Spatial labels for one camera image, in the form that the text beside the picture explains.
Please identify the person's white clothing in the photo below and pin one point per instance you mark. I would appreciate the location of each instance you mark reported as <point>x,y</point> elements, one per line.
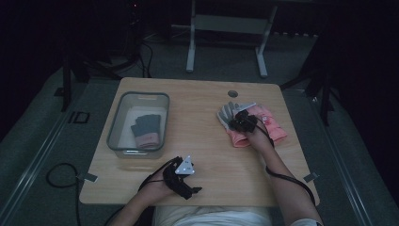
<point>213,216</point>

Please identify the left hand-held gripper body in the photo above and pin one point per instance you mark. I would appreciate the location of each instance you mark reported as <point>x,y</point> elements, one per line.
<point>178,179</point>

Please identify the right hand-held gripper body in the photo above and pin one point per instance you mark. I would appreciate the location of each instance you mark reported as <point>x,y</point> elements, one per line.
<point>244,121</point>

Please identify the pink ski glove with print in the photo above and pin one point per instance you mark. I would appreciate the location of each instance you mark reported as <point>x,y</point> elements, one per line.
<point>272,125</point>

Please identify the pink ski glove grey palm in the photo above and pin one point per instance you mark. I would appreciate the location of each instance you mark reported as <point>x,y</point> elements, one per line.
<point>227,117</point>

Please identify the black rectangular floor marker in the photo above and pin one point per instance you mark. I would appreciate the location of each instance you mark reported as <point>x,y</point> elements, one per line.
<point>79,117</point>

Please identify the metal floor rail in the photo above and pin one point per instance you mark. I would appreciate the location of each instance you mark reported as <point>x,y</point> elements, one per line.
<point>342,163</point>
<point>34,166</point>

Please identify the person's left hand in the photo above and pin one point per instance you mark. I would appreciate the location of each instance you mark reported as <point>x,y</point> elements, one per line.
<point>156,186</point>

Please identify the white metal desk frame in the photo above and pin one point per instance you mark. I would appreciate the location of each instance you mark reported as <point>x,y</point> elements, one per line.
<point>230,25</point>

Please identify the grey plastic bin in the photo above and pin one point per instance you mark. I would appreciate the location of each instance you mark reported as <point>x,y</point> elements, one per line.
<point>139,125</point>

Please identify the person's right hand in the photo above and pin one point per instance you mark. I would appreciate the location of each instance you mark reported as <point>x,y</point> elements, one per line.
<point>260,139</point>

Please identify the black metal stand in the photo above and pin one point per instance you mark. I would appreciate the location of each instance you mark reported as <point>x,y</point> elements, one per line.
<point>94,62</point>
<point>320,84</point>

